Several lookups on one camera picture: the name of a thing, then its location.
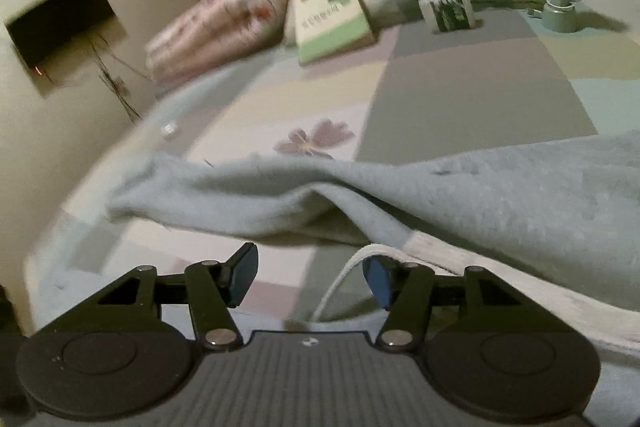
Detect white and green book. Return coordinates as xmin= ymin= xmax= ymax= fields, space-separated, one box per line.
xmin=295 ymin=0 xmax=376 ymax=66

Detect pink folded quilt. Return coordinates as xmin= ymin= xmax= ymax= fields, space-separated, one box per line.
xmin=145 ymin=0 xmax=311 ymax=82

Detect dark wall cables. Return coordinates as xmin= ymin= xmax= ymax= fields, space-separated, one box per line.
xmin=90 ymin=32 xmax=146 ymax=122

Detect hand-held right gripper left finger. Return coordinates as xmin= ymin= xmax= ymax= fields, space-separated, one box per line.
xmin=97 ymin=243 xmax=260 ymax=352

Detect black wall screen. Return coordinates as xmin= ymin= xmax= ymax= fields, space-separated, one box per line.
xmin=5 ymin=0 xmax=128 ymax=95

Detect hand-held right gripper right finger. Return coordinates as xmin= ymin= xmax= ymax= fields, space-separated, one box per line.
xmin=364 ymin=257 xmax=523 ymax=352

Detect small white box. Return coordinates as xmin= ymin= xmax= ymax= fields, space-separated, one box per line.
xmin=419 ymin=0 xmax=473 ymax=32

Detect light blue sweatpants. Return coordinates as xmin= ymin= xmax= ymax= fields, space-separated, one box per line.
xmin=37 ymin=129 xmax=640 ymax=427

